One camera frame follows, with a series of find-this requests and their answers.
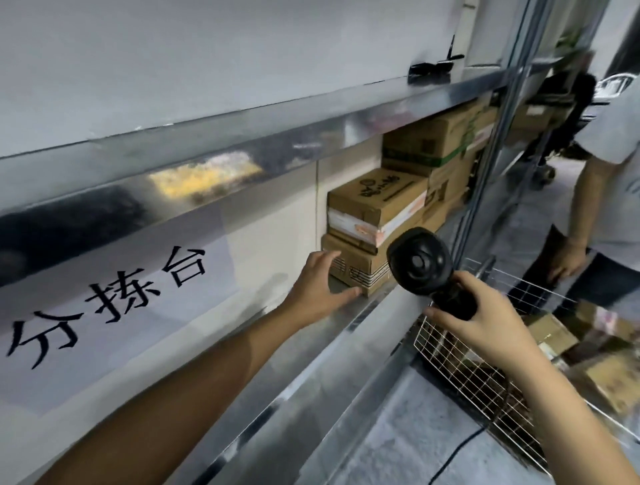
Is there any pink label cardboard box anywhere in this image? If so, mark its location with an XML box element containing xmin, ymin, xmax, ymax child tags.
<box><xmin>575</xmin><ymin>299</ymin><xmax>636</xmax><ymax>340</ymax></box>

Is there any black wheeled office chair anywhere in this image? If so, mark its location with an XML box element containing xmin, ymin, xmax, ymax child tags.
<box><xmin>519</xmin><ymin>69</ymin><xmax>599</xmax><ymax>186</ymax></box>

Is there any metal shelving rack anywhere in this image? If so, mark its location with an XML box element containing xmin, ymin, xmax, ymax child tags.
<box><xmin>0</xmin><ymin>0</ymin><xmax>640</xmax><ymax>485</ymax></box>

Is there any person's right forearm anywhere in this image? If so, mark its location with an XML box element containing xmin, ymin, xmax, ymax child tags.
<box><xmin>509</xmin><ymin>349</ymin><xmax>640</xmax><ymax>485</ymax></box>

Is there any person's left hand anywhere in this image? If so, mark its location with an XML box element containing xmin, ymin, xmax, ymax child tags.
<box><xmin>279</xmin><ymin>249</ymin><xmax>363</xmax><ymax>330</ymax></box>

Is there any box with green post logo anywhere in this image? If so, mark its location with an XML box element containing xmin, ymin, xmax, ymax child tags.
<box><xmin>382</xmin><ymin>107</ymin><xmax>481</xmax><ymax>176</ymax></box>

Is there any black barcode scanner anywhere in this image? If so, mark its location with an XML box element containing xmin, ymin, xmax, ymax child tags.
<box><xmin>385</xmin><ymin>227</ymin><xmax>479</xmax><ymax>322</ymax></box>

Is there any plain small cardboard box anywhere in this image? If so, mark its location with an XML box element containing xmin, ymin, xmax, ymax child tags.
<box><xmin>525</xmin><ymin>313</ymin><xmax>581</xmax><ymax>358</ymax></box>

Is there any stack of cardboard boxes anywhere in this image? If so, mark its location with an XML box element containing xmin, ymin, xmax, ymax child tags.
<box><xmin>509</xmin><ymin>99</ymin><xmax>576</xmax><ymax>146</ymax></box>
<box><xmin>382</xmin><ymin>97</ymin><xmax>501</xmax><ymax>236</ymax></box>

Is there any black scanner cable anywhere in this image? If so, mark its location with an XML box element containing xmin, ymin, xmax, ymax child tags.
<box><xmin>429</xmin><ymin>422</ymin><xmax>493</xmax><ymax>485</ymax></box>

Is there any white spindle back chair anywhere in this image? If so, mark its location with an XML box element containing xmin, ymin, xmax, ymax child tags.
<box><xmin>595</xmin><ymin>73</ymin><xmax>636</xmax><ymax>99</ymax></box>

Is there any black object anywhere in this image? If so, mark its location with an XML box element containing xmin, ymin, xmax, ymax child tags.
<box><xmin>407</xmin><ymin>35</ymin><xmax>466</xmax><ymax>83</ymax></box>

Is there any box with red-white tape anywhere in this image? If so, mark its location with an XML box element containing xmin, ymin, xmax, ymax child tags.
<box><xmin>327</xmin><ymin>167</ymin><xmax>429</xmax><ymax>256</ymax></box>

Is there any person's left forearm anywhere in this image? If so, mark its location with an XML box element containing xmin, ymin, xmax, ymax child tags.
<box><xmin>35</xmin><ymin>319</ymin><xmax>301</xmax><ymax>485</ymax></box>

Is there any box with striped tape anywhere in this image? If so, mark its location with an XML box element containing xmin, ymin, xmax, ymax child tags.
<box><xmin>321</xmin><ymin>232</ymin><xmax>396</xmax><ymax>298</ymax></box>

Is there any person's right hand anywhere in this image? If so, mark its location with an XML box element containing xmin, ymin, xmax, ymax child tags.
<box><xmin>423</xmin><ymin>271</ymin><xmax>543</xmax><ymax>370</ymax></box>

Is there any white paper sign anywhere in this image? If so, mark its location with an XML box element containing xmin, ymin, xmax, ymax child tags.
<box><xmin>0</xmin><ymin>219</ymin><xmax>236</xmax><ymax>416</ymax></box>

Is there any white wire basket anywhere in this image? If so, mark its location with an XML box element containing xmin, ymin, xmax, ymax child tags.
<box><xmin>413</xmin><ymin>257</ymin><xmax>640</xmax><ymax>476</ymax></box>

